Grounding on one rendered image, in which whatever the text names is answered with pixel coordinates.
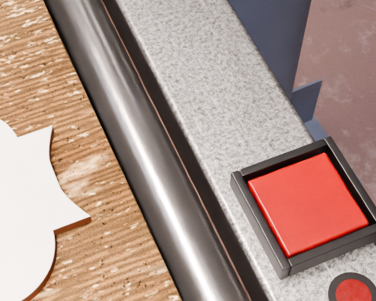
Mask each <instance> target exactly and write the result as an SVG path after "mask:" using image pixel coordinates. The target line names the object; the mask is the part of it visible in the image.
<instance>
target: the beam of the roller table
mask: <svg viewBox="0 0 376 301"><path fill-rule="evenodd" d="M102 1H103V3H104V5H105V7H106V9H107V11H108V13H109V15H110V17H111V19H112V21H113V23H114V25H115V27H116V29H117V31H118V33H119V35H120V37H121V39H122V41H123V43H124V45H125V47H126V49H127V51H128V53H129V55H130V57H131V59H132V61H133V63H134V65H135V67H136V69H137V71H138V73H139V75H140V78H141V80H142V81H143V84H144V86H145V87H146V90H147V92H148V93H149V96H150V98H151V99H152V102H153V104H154V105H155V108H156V110H157V111H158V114H159V116H160V117H161V120H162V122H163V123H164V126H165V128H166V129H167V132H168V134H169V136H170V138H171V140H172V142H173V144H174V146H175V148H176V150H177V152H178V154H179V156H180V158H181V160H182V162H183V164H184V166H185V168H186V170H187V172H188V174H189V176H190V178H191V180H192V182H193V184H194V186H195V188H196V190H197V192H198V194H199V196H200V198H201V200H202V202H203V204H204V206H205V208H206V210H207V212H208V214H209V216H210V218H211V220H212V222H213V224H214V226H215V228H216V230H217V232H218V234H219V236H220V238H221V240H222V242H223V244H224V246H225V248H226V250H227V252H228V254H229V256H230V258H231V260H232V262H233V264H234V266H235V268H236V270H237V272H238V274H239V276H240V278H241V280H242V282H243V284H244V286H245V288H246V290H247V292H248V294H249V296H250V298H251V300H252V301H329V299H328V289H329V285H330V283H331V282H332V280H333V279H334V278H335V277H336V276H338V275H340V274H343V273H345V272H355V273H359V274H362V275H364V276H366V277H367V278H369V279H370V280H371V281H372V282H373V283H374V285H375V286H376V241H374V242H372V243H370V244H367V245H364V246H363V247H360V248H357V249H355V250H353V251H350V252H348V253H346V254H343V255H340V256H338V257H336V258H333V259H331V260H328V261H326V262H323V263H321V264H319V265H316V266H314V267H312V268H309V269H306V270H304V271H302V272H299V273H297V274H294V275H291V276H290V277H289V276H288V277H287V278H284V279H281V280H280V279H279V278H278V276H277V274H276V272H275V270H274V269H273V266H272V264H271V263H270V260H269V258H268V257H267V255H266V253H265V251H264V249H263V247H262V246H261V244H260V242H259V240H258V238H257V236H256V234H255V232H254V230H253V228H252V226H251V225H250V223H249V221H248V219H247V217H246V215H245V213H244V211H243V209H242V207H241V205H240V203H239V202H238V200H237V198H236V196H235V194H234V192H233V191H232V189H231V187H230V178H231V173H232V172H234V171H237V170H238V171H239V170H240V169H242V168H245V167H248V166H250V165H253V164H256V163H258V162H261V161H264V160H267V159H269V158H273V157H274V156H278V155H280V154H283V153H285V152H289V151H291V150H294V149H296V148H300V147H302V146H305V145H308V144H310V143H313V142H315V140H314V139H313V137H312V135H311V134H310V132H309V131H308V129H307V127H306V126H305V124H304V122H303V121H302V119H301V118H300V116H299V114H298V113H297V111H296V110H295V108H294V107H293V105H292V103H291V102H290V100H289V98H288V96H287V95H286V94H285V92H284V90H283V89H282V87H281V85H280V83H279V82H278V80H277V79H276V77H275V76H274V74H273V72H272V71H271V69H270V68H269V66H268V64H267V63H266V61H265V59H264V58H263V56H262V55H261V53H260V52H259V50H258V48H257V47H256V45H255V44H254V41H253V40H252V39H251V37H250V35H249V34H248V32H247V31H246V29H245V27H244V26H243V24H242V22H241V21H240V19H239V17H238V16H237V14H236V13H235V11H234V9H233V8H232V6H231V4H230V3H229V1H228V0H102Z"/></svg>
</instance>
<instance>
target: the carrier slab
mask: <svg viewBox="0 0 376 301"><path fill-rule="evenodd" d="M0 120H2V121H4V122H5V123H6V124H7V125H8V126H9V127H10V128H11V129H12V130H13V132H15V134H16V136H17V137H20V136H23V135H26V134H29V133H32V132H35V131H38V130H41V129H43V128H47V127H50V126H52V125H53V128H54V136H53V142H52V147H51V166H52V168H53V170H54V173H55V175H56V178H57V180H58V183H59V185H60V188H61V189H62V191H63V192H64V194H65V195H66V196H67V197H68V198H69V199H70V200H71V201H72V202H73V203H74V204H76V205H77V206H78V207H79V208H80V209H82V210H83V211H85V212H86V213H87V214H89V215H90V216H91V220H92V222H89V223H87V224H84V225H82V226H78V227H77V228H74V229H71V230H69V231H66V232H63V233H61V234H58V235H55V238H56V244H57V257H56V263H55V266H54V269H53V272H52V274H51V276H50V278H49V280H48V281H47V283H46V285H45V286H44V287H43V289H42V290H41V291H40V292H39V293H38V294H37V295H36V296H35V297H34V298H33V299H32V300H31V301H182V299H181V297H180V295H179V292H178V290H177V288H176V286H175V284H174V281H173V280H172V277H171V275H170V273H169V271H168V268H167V266H166V264H165V262H164V260H163V258H162V256H161V253H160V251H159V249H158V247H157V245H156V243H155V240H154V239H153V236H152V234H151V232H150V230H149V227H148V225H147V223H146V221H145V219H144V217H143V215H142V213H141V210H140V208H139V206H138V204H137V201H136V200H135V198H134V195H133V193H132V191H131V189H130V186H129V184H128V182H127V180H126V178H125V176H124V174H123V172H122V169H121V167H120V165H119V162H118V160H117V159H116V156H115V154H114V152H113V150H112V148H111V145H110V143H109V141H108V139H107V137H106V135H105V133H104V131H103V128H102V126H101V124H100V121H99V120H98V118H97V115H96V114H95V111H94V109H93V107H92V104H91V102H90V100H89V98H88V96H87V94H86V92H85V90H84V87H83V85H82V83H81V80H80V79H79V76H78V74H77V72H76V70H75V68H74V66H73V63H72V61H71V59H70V57H69V55H68V53H67V51H66V48H65V46H64V44H63V42H62V40H61V37H60V35H59V34H58V31H57V29H56V27H55V25H54V22H53V20H52V18H51V16H50V14H49V12H48V10H47V7H46V5H45V3H44V1H43V0H0Z"/></svg>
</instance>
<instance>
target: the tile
mask: <svg viewBox="0 0 376 301"><path fill-rule="evenodd" d="M53 136H54V128H53V125H52V126H50V127H47V128H43V129H41V130H38V131H35V132H32V133H29V134H26V135H23V136H20V137H17V136H16V134H15V132H13V130H12V129H11V128H10V127H9V126H8V125H7V124H6V123H5V122H4V121H2V120H0V301H31V300H32V299H33V298H34V297H35V296H36V295H37V294H38V293H39V292H40V291H41V290H42V289H43V287H44V286H45V285H46V283H47V281H48V280H49V278H50V276H51V274H52V272H53V269H54V266H55V263H56V257H57V244H56V238H55V235H58V234H61V233H63V232H66V231H69V230H71V229H74V228H77V227H78V226H82V225H84V224H87V223H89V222H92V220H91V216H90V215H89V214H87V213H86V212H85V211H83V210H82V209H80V208H79V207H78V206H77V205H76V204H74V203H73V202H72V201H71V200H70V199H69V198H68V197H67V196H66V195H65V194H64V192H63V191H62V189H61V188H60V185H59V183H58V180H57V178H56V175H55V173H54V170H53V168H52V166H51V147H52V142H53Z"/></svg>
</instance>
